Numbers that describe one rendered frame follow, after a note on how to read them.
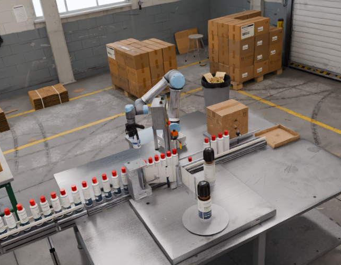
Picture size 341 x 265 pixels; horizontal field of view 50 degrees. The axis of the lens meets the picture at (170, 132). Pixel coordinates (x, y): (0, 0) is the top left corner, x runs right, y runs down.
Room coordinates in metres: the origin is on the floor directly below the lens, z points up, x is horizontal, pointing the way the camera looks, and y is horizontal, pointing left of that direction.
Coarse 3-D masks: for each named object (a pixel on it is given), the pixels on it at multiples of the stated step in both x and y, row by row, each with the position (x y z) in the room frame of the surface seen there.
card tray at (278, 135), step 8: (272, 128) 3.03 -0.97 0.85; (280, 128) 3.04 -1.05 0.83; (256, 136) 2.94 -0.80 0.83; (264, 136) 2.93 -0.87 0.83; (272, 136) 2.91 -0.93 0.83; (280, 136) 2.90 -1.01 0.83; (288, 136) 2.88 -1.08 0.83; (296, 136) 2.82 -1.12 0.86; (272, 144) 2.77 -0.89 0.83; (280, 144) 2.74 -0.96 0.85
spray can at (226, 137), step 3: (225, 132) 2.64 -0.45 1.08; (225, 135) 2.64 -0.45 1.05; (228, 135) 2.64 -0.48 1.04; (225, 138) 2.63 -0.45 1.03; (228, 138) 2.63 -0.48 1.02; (225, 141) 2.63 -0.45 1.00; (228, 141) 2.63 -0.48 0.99; (225, 144) 2.63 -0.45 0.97; (228, 144) 2.63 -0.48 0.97; (225, 147) 2.63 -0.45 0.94; (228, 147) 2.63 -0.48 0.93; (225, 150) 2.63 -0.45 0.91
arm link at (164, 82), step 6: (168, 72) 2.95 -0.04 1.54; (156, 84) 2.95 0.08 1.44; (162, 84) 2.93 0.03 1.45; (168, 84) 2.93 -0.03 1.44; (150, 90) 2.93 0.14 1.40; (156, 90) 2.92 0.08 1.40; (144, 96) 2.92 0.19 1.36; (150, 96) 2.90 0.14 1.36; (138, 102) 2.89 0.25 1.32; (144, 102) 2.89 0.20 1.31
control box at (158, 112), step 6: (156, 102) 2.49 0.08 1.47; (162, 102) 2.48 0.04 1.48; (156, 108) 2.41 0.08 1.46; (162, 108) 2.40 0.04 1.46; (156, 114) 2.41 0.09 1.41; (162, 114) 2.40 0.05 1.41; (156, 120) 2.41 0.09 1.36; (162, 120) 2.40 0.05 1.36; (156, 126) 2.41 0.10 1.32; (162, 126) 2.40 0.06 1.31
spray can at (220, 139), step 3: (219, 135) 2.60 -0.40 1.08; (219, 138) 2.60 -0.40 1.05; (222, 138) 2.60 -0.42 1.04; (219, 141) 2.59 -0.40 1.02; (222, 141) 2.59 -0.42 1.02; (219, 144) 2.59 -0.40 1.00; (222, 144) 2.59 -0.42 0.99; (219, 147) 2.59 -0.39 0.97; (222, 147) 2.59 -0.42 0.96; (219, 150) 2.59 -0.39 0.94; (222, 150) 2.59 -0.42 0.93; (219, 153) 2.59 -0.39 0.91
